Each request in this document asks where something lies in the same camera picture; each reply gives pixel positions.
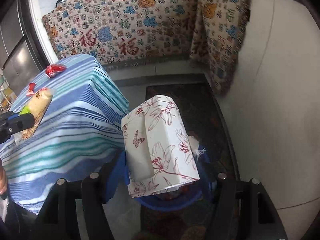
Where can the red sachet packet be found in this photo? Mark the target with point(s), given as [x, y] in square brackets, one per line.
[30, 90]

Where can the dark floor mat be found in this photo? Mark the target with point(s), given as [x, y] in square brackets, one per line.
[203, 120]

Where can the blue striped tablecloth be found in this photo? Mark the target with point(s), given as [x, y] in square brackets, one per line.
[79, 132]

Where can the crushed red cola can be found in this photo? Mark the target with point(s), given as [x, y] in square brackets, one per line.
[54, 69]

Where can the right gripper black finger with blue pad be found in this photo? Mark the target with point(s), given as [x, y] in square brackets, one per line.
[241, 209]
[57, 218]

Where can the white floral paper box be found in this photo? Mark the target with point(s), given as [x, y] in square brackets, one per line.
[157, 120]

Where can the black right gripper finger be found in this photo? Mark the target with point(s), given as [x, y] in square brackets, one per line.
[12, 123]

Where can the patterned Chinese character cloth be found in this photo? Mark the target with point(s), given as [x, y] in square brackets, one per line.
[122, 32]

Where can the cream snack packet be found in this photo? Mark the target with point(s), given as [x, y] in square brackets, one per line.
[37, 106]

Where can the blue trash bin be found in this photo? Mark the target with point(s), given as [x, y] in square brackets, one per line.
[170, 199]

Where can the person's left hand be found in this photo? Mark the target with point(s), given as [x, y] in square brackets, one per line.
[3, 179]

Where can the stainless steel refrigerator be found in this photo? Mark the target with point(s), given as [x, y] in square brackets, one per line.
[19, 63]

